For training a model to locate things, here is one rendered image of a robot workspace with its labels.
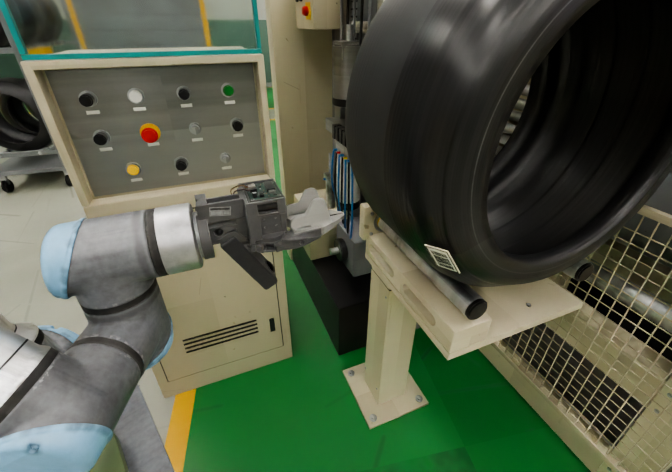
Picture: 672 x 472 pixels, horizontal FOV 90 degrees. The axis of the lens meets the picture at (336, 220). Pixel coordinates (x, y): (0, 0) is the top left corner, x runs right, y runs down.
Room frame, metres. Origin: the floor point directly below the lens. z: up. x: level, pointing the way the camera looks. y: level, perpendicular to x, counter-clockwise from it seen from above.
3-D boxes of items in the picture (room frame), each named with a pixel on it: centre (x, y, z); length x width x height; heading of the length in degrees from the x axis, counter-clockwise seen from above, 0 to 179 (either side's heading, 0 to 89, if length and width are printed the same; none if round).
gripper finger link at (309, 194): (0.47, 0.04, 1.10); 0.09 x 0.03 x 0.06; 112
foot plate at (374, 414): (0.89, -0.20, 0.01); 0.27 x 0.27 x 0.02; 22
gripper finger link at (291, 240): (0.41, 0.07, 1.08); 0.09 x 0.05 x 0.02; 112
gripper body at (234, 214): (0.41, 0.13, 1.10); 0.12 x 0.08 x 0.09; 112
